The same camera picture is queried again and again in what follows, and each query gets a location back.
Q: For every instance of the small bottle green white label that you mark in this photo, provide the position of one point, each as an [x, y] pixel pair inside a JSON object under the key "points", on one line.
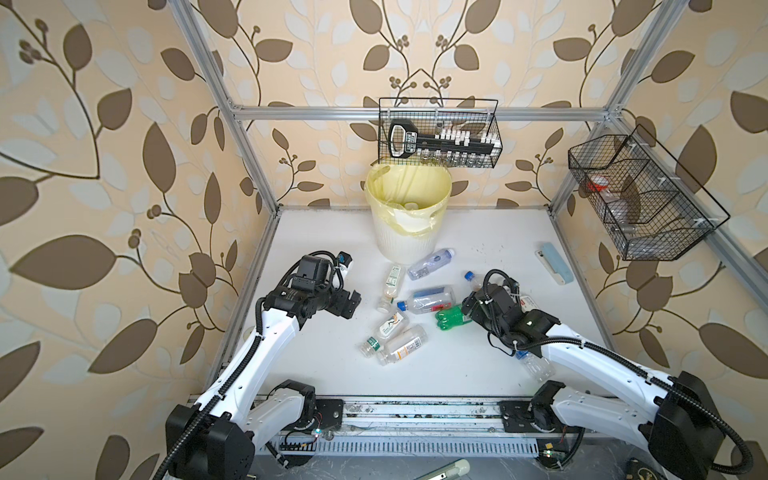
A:
{"points": [[391, 287]]}

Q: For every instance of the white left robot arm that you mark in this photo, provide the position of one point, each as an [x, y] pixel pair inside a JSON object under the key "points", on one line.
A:
{"points": [[218, 435]]}

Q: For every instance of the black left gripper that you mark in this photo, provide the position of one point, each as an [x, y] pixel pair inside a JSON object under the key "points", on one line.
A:
{"points": [[341, 296]]}

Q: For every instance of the water bottle blue label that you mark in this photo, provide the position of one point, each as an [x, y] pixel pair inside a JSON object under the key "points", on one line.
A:
{"points": [[540, 369]]}

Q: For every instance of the capless bottle green red label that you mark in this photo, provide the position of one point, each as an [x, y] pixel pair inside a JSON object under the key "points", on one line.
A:
{"points": [[527, 303]]}

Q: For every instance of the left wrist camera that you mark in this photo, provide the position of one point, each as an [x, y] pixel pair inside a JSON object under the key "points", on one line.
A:
{"points": [[343, 263]]}

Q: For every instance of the black wire basket right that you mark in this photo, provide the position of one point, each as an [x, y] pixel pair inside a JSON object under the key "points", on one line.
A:
{"points": [[656, 208]]}

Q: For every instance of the yellow bin liner bag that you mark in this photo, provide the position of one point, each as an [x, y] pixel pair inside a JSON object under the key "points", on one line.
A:
{"points": [[409, 200]]}

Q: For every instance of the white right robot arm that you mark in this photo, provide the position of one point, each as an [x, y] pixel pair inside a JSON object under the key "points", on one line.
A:
{"points": [[673, 418]]}

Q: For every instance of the clear bottle blue pink label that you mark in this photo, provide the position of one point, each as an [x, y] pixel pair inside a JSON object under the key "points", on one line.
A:
{"points": [[428, 300]]}

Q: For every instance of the green sprite bottle yellow cap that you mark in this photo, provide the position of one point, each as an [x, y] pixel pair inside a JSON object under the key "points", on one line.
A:
{"points": [[451, 318]]}

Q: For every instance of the clear bottle yellow label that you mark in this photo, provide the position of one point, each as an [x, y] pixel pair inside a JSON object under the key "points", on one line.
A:
{"points": [[403, 345]]}

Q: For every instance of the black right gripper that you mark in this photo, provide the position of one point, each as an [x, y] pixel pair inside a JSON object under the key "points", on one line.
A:
{"points": [[468, 301]]}

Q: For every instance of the red capped jar in basket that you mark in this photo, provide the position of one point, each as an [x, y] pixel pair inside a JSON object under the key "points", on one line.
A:
{"points": [[596, 184]]}

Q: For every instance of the white ribbed trash bin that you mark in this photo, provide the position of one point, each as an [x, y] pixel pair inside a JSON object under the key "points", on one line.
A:
{"points": [[408, 237]]}

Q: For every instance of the metal base rail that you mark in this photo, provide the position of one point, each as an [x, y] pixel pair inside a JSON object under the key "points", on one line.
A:
{"points": [[426, 416]]}

